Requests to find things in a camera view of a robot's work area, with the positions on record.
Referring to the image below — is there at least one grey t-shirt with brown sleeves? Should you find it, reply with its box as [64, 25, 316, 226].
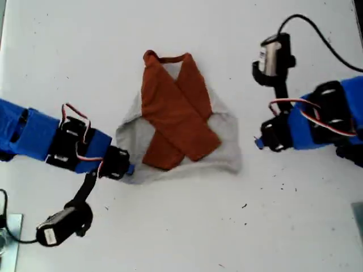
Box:
[114, 49, 243, 185]

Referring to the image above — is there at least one steel plate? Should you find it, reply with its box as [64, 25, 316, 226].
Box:
[0, 213, 24, 272]

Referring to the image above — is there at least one red white servo wire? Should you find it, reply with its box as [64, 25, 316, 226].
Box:
[60, 103, 105, 178]
[267, 97, 358, 137]

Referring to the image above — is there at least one black camera stalk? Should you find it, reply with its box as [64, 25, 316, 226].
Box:
[274, 82, 293, 114]
[74, 171, 99, 205]

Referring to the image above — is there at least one black camera box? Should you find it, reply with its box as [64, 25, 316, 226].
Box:
[35, 200, 95, 248]
[251, 32, 297, 86]

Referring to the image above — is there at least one black camera cable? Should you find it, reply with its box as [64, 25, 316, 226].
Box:
[0, 188, 39, 244]
[278, 14, 363, 72]

